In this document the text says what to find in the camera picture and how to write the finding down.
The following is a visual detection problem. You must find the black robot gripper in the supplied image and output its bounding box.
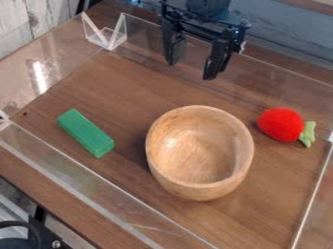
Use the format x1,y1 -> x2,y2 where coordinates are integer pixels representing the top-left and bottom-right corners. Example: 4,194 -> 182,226
161,0 -> 252,80

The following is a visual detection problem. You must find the green rectangular block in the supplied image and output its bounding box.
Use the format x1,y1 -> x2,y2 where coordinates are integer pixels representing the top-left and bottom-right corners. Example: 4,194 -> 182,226
58,109 -> 117,159

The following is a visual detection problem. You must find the brown wooden bowl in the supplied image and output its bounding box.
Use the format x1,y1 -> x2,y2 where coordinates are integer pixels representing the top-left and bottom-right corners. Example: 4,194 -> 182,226
146,105 -> 256,201

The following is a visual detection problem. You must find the red plush strawberry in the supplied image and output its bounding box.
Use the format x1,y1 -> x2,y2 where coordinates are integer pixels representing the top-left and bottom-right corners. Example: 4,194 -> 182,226
258,108 -> 316,148

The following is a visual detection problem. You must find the clear acrylic front barrier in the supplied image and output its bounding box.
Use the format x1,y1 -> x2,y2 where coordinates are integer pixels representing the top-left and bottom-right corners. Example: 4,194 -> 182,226
0,121 -> 217,249

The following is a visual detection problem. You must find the black clamp under table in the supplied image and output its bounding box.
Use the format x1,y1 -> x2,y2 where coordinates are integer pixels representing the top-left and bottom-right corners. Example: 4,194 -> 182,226
0,207 -> 73,249

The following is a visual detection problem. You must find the clear acrylic corner bracket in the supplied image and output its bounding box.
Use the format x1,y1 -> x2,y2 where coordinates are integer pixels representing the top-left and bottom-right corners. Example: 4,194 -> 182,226
81,13 -> 127,51

